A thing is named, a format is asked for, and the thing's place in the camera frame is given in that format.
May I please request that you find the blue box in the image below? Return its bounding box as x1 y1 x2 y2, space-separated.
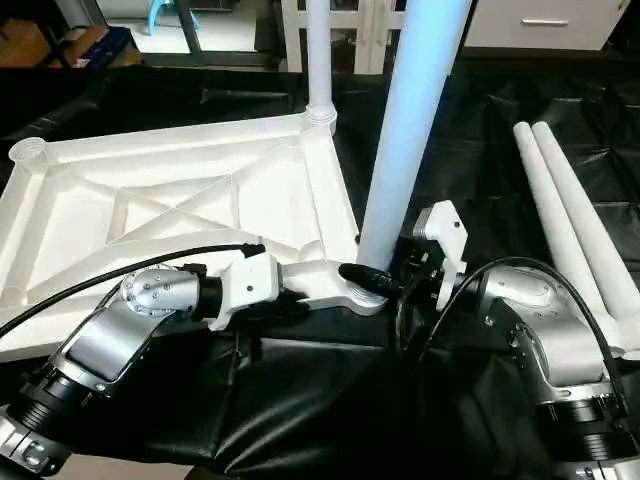
74 27 137 67

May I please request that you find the black work mat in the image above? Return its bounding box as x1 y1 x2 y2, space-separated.
0 55 640 480

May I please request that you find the white glass door cabinet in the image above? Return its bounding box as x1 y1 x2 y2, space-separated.
280 0 411 75

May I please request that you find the turquoise plastic stool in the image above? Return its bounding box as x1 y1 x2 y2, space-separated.
147 0 201 31

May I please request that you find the white plastic table leg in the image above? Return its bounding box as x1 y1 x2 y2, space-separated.
512 121 629 363
532 121 640 351
304 0 340 124
355 0 472 277

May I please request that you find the white plastic table top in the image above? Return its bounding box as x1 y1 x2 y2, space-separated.
0 108 389 363

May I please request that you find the white drawer unit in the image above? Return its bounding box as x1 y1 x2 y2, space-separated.
464 0 623 51

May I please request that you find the brown cardboard board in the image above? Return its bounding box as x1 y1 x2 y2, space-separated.
0 20 91 67

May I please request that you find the grey metal pole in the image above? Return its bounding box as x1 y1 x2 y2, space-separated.
176 0 202 56

